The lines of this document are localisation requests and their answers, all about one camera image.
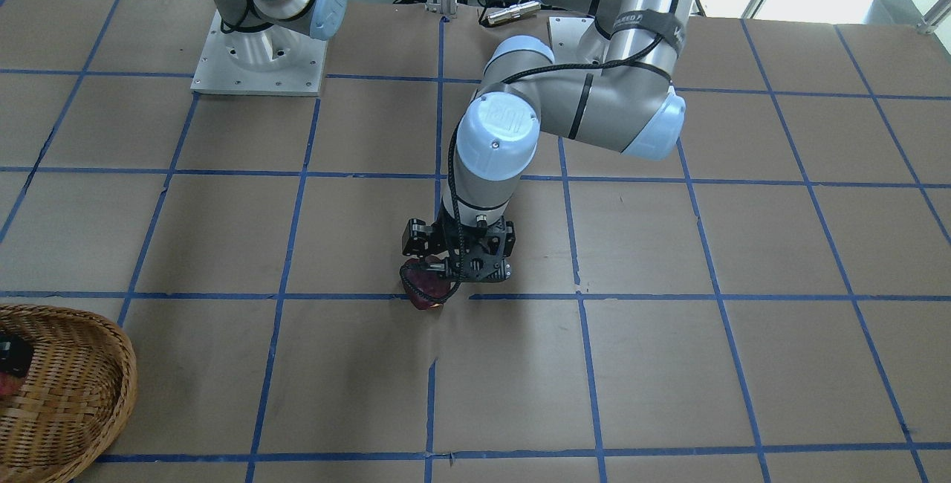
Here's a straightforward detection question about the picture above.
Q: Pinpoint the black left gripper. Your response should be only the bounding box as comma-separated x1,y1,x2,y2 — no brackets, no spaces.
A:
402,208,516,283

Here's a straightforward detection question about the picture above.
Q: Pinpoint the dark red apple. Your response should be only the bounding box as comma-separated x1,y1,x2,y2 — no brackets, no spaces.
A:
400,256,455,311

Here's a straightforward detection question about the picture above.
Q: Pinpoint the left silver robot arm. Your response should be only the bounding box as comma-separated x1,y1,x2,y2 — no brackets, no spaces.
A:
400,0,693,283

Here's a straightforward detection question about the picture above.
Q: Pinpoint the wicker basket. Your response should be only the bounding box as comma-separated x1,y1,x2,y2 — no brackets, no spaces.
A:
1,304,138,482

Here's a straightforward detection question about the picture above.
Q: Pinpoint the silver metal cylinder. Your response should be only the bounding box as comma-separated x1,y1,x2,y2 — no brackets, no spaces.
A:
482,0,542,28

